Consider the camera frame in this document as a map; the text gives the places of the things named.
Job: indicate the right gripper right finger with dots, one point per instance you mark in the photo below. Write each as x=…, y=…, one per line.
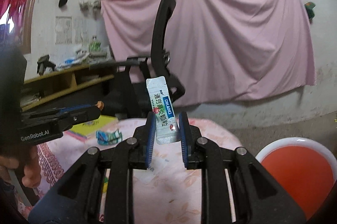
x=236, y=188

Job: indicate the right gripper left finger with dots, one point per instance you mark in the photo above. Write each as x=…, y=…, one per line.
x=75, y=198

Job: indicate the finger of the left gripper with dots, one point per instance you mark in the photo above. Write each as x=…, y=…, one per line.
x=80, y=114

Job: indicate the white medicine sachet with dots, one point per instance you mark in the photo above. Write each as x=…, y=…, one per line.
x=167, y=130

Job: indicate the person's left hand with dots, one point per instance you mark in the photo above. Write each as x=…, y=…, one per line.
x=31, y=169

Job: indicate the pink book under yellow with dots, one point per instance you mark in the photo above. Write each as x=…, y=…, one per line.
x=77, y=136

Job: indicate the yellow wooden desk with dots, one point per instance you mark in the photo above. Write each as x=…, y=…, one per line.
x=51, y=86

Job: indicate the teal crumpled wrapper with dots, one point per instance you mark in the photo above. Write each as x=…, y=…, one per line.
x=108, y=137

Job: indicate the red plastic basin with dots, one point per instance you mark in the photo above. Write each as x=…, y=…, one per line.
x=303, y=167

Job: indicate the black office chair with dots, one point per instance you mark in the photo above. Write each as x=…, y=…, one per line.
x=131, y=100

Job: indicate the red curtain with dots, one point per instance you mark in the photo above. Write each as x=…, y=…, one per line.
x=12, y=15

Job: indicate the pink hanging sheet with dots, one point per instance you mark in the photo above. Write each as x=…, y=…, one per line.
x=221, y=50

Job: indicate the green wall dustpan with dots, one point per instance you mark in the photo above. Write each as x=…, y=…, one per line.
x=309, y=6

